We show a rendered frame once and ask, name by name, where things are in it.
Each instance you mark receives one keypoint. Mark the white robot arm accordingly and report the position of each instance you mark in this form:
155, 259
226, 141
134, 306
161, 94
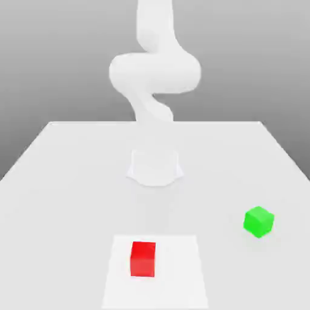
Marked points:
155, 72

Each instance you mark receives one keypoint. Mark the small red cube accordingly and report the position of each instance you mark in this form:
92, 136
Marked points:
143, 259

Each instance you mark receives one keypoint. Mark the small green cube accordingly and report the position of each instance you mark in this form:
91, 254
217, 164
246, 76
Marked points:
258, 221

